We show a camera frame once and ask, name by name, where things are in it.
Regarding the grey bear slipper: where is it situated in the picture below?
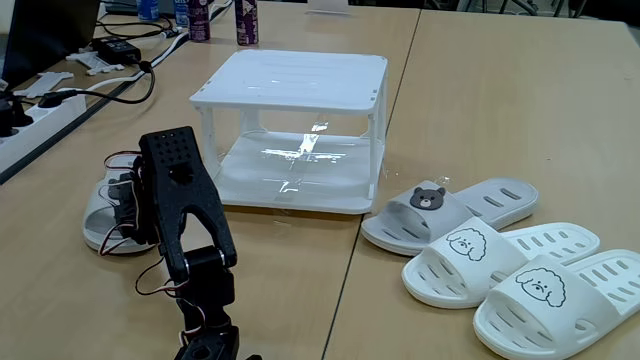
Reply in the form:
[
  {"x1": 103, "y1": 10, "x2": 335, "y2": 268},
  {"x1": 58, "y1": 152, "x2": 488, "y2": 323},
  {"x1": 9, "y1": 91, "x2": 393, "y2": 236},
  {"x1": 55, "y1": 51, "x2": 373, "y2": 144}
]
[
  {"x1": 360, "y1": 177, "x2": 540, "y2": 257},
  {"x1": 82, "y1": 153, "x2": 164, "y2": 255}
]

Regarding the white puppy slipper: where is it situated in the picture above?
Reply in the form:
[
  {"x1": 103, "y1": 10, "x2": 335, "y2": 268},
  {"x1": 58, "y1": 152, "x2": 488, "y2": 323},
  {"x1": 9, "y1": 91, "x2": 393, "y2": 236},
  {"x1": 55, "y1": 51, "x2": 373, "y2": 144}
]
[
  {"x1": 401, "y1": 222, "x2": 601, "y2": 310},
  {"x1": 473, "y1": 248, "x2": 640, "y2": 360}
]

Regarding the white two-tier shoe rack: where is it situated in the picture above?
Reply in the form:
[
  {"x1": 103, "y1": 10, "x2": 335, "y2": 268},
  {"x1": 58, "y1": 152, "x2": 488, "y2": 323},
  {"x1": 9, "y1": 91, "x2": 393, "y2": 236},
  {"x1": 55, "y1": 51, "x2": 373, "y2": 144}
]
[{"x1": 188, "y1": 48, "x2": 390, "y2": 216}]

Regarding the white power strip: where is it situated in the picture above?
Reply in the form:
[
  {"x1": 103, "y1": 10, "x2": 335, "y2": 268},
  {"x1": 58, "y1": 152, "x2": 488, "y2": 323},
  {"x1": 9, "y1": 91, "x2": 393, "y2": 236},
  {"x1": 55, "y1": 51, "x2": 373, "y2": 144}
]
[{"x1": 0, "y1": 89, "x2": 88, "y2": 174}]

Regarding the white flat plastic part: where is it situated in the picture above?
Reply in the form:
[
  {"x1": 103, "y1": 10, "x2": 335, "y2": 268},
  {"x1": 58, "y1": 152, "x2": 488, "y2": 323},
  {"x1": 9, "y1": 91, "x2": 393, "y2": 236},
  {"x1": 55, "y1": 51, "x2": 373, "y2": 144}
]
[
  {"x1": 13, "y1": 71, "x2": 75, "y2": 100},
  {"x1": 65, "y1": 49, "x2": 126, "y2": 77}
]

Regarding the black plug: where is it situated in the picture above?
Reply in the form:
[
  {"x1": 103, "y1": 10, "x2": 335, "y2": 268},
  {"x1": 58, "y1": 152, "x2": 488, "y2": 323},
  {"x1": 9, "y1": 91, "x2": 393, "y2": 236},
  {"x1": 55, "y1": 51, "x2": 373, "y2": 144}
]
[{"x1": 0, "y1": 92, "x2": 34, "y2": 139}]

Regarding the black power adapter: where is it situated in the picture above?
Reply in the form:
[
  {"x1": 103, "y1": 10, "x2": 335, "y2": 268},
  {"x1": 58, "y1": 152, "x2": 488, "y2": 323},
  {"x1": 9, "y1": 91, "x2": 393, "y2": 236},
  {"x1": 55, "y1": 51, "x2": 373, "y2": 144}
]
[{"x1": 91, "y1": 35, "x2": 143, "y2": 65}]

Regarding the black laptop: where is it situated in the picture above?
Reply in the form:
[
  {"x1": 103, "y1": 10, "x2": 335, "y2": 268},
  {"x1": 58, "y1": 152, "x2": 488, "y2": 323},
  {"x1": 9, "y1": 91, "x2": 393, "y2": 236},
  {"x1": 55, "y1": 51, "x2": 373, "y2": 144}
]
[{"x1": 2, "y1": 0, "x2": 101, "y2": 90}]

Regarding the purple drink can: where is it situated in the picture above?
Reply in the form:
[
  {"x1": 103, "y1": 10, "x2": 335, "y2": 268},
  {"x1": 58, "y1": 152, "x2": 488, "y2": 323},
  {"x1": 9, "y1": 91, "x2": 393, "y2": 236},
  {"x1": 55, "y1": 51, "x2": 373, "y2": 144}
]
[
  {"x1": 187, "y1": 0, "x2": 212, "y2": 43},
  {"x1": 234, "y1": 0, "x2": 260, "y2": 47}
]

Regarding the blue drink can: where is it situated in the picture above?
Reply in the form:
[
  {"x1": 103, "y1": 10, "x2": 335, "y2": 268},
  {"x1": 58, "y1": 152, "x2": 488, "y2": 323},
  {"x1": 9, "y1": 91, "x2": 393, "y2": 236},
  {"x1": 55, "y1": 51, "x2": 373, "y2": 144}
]
[
  {"x1": 172, "y1": 0, "x2": 190, "y2": 28},
  {"x1": 135, "y1": 0, "x2": 161, "y2": 22}
]

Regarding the metal chair base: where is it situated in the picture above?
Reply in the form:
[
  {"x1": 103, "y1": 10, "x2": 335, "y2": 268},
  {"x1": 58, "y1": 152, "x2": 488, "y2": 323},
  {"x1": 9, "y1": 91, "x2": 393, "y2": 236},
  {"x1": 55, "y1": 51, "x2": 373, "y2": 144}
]
[{"x1": 457, "y1": 0, "x2": 589, "y2": 19}]

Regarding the black power cable with plug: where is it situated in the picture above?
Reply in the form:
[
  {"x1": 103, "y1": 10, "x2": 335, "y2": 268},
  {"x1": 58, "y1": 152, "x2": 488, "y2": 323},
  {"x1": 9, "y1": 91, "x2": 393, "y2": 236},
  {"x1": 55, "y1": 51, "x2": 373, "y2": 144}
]
[{"x1": 37, "y1": 59, "x2": 157, "y2": 109}]

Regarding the white cable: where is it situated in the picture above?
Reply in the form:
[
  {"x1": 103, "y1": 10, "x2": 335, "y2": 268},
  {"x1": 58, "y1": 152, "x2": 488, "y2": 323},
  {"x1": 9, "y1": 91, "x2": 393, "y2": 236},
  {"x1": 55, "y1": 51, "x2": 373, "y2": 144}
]
[{"x1": 57, "y1": 29, "x2": 194, "y2": 96}]

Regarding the thin black cable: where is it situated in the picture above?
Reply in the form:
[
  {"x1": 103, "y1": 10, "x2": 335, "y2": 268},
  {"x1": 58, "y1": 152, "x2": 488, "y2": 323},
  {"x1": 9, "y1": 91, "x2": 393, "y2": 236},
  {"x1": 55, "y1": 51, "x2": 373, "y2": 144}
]
[{"x1": 94, "y1": 13, "x2": 179, "y2": 42}]

